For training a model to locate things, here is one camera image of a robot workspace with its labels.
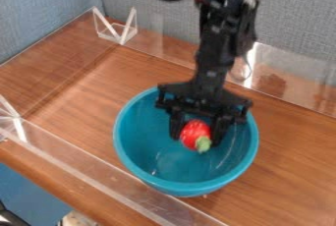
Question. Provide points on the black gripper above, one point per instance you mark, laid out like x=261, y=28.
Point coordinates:
x=201, y=96

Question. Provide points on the red toy strawberry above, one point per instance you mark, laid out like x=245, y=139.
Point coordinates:
x=195, y=136

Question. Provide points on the blue plastic bowl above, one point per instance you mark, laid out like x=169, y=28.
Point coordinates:
x=163, y=163

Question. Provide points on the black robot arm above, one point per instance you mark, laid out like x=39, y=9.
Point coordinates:
x=228, y=36

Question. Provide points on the clear acrylic back barrier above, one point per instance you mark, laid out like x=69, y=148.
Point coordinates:
x=292, y=77

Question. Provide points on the clear acrylic barrier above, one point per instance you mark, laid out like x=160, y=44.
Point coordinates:
x=47, y=153
x=292, y=77

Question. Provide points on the clear acrylic front barrier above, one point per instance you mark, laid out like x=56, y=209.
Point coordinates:
x=47, y=153

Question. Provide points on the clear acrylic corner bracket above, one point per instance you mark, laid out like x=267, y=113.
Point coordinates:
x=119, y=33

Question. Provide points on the clear acrylic left bracket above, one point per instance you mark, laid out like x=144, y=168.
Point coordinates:
x=11, y=122

